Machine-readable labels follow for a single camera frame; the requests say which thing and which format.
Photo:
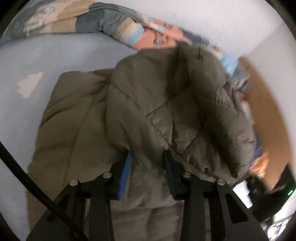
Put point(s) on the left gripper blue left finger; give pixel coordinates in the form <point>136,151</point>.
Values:
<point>109,186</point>

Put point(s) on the patchwork cartoon rolled quilt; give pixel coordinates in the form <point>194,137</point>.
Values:
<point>128,26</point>

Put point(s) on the olive quilted hooded coat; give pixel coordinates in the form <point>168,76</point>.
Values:
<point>178,99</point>

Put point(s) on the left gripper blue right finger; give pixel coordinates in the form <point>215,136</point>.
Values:
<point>185,186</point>

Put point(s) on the light blue cloud bedsheet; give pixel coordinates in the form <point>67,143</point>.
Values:
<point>34,92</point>

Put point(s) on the orange yellow crumpled cloth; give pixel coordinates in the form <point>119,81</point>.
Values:
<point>259,166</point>

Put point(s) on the wooden headboard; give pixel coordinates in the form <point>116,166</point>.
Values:
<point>270,124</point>

